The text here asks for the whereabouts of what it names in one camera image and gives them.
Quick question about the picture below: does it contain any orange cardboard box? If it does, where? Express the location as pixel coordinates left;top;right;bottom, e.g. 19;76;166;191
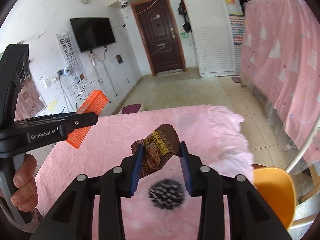
66;90;108;149

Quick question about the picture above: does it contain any brown snack wrapper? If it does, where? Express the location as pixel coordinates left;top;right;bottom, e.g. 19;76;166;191
131;124;181;178

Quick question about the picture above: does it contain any left hand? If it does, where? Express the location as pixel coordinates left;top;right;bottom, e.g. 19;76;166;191
11;154;39;212

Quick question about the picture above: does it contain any orange plastic basin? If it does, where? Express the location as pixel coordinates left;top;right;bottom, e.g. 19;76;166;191
253;164;296;229

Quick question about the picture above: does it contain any white metal chair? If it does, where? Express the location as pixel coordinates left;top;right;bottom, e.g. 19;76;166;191
285;126;319;173

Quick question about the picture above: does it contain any pink bed sheet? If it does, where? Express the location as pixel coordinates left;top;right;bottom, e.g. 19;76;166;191
36;105;253;239

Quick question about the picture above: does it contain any eye chart poster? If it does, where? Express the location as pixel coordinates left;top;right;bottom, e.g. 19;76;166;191
55;32;85;83

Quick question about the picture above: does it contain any maroon body scale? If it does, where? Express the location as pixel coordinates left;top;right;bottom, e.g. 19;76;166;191
121;103;142;114

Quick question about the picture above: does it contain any pink tree pattern curtain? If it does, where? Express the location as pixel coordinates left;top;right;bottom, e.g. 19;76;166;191
241;0;319;148

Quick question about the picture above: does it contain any dark brown door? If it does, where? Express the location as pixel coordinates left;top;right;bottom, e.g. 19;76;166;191
132;0;186;76

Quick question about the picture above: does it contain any white wardrobe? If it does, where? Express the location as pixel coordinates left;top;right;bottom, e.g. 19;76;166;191
184;0;241;77

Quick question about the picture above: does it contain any wall mounted black television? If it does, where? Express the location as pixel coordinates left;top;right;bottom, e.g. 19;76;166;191
69;17;116;53

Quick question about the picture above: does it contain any colourful wall chart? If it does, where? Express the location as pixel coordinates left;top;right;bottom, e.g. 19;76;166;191
225;0;245;46

